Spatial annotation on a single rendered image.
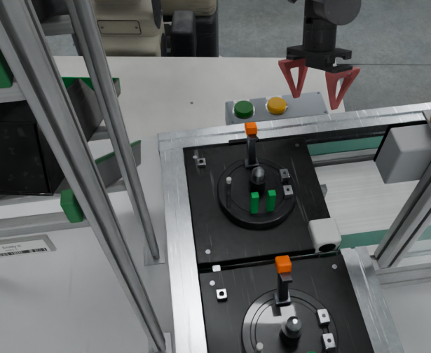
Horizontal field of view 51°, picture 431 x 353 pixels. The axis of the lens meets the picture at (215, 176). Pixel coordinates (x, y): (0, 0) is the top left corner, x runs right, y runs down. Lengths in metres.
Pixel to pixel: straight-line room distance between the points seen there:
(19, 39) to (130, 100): 0.88
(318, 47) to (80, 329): 0.64
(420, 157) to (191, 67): 0.75
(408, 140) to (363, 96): 1.87
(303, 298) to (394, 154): 0.27
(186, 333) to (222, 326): 0.06
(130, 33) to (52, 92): 1.13
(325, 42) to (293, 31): 1.95
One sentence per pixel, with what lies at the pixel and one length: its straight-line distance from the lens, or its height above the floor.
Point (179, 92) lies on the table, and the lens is 1.14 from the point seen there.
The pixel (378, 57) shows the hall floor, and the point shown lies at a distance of 2.69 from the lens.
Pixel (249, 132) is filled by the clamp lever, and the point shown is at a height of 1.07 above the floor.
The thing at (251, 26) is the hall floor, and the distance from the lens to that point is 2.77.
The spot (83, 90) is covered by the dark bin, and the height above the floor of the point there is 1.31.
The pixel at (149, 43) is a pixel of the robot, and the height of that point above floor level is 0.80.
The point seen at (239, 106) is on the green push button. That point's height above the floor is 0.97.
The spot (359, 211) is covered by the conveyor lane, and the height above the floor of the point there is 0.92.
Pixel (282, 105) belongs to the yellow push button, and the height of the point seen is 0.97.
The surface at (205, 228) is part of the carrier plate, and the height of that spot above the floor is 0.97.
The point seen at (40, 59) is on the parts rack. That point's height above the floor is 1.49.
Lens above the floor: 1.65
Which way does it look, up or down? 55 degrees down
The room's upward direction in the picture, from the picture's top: 2 degrees counter-clockwise
